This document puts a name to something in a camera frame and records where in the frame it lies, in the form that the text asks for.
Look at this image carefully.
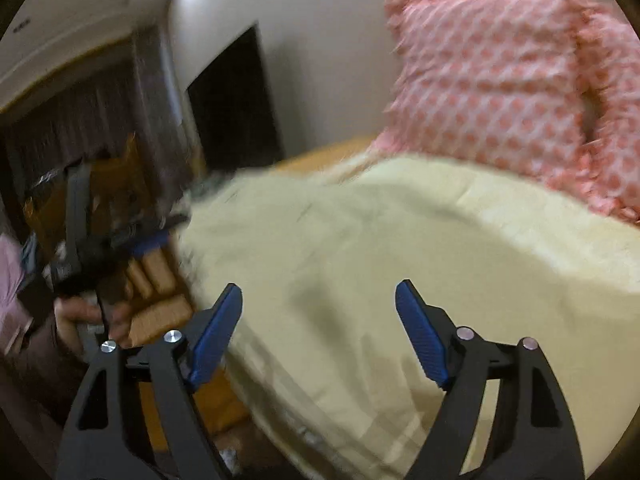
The wooden bed frame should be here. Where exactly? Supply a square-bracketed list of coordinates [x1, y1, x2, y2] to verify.
[272, 132, 382, 177]

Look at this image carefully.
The person's left hand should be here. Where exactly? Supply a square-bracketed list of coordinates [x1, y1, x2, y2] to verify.
[52, 294, 137, 361]

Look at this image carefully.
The small pink patterned pillow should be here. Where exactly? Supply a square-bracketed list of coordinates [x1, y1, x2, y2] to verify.
[575, 7, 640, 226]

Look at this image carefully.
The person's left forearm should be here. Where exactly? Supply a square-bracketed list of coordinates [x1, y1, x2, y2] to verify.
[0, 317, 98, 441]

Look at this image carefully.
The dark brown curtain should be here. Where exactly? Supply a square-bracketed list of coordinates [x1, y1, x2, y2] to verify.
[0, 25, 203, 226]

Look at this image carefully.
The wooden chair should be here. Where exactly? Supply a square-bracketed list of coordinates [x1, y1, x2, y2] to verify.
[82, 132, 163, 223]

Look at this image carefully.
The large pink patterned pillow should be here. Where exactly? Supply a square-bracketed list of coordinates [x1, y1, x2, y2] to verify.
[367, 0, 601, 196]

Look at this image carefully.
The dark wooden door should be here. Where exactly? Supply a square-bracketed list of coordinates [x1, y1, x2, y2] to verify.
[186, 22, 284, 175]

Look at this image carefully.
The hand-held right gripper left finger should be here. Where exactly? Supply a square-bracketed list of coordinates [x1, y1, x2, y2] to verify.
[54, 282, 244, 480]

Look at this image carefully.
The cream bed sheet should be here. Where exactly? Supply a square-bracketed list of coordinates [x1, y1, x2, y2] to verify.
[172, 152, 640, 480]

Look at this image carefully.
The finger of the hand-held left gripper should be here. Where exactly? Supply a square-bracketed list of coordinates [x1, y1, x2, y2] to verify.
[107, 211, 193, 262]

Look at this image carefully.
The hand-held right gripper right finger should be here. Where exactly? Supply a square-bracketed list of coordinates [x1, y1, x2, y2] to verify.
[394, 279, 586, 480]

